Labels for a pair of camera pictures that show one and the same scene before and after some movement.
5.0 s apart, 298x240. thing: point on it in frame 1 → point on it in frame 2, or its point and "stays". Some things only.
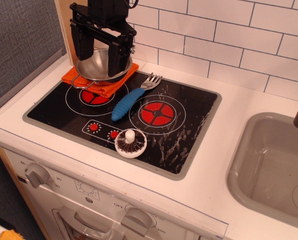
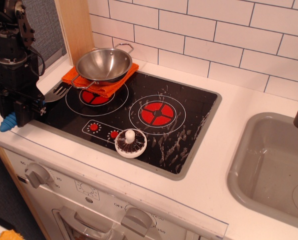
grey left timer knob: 36,174 stays
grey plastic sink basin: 270,171 stays
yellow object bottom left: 10,235 stays
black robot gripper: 108,19 → 14,85
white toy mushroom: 130,143 stays
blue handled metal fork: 132,98 → 56,93
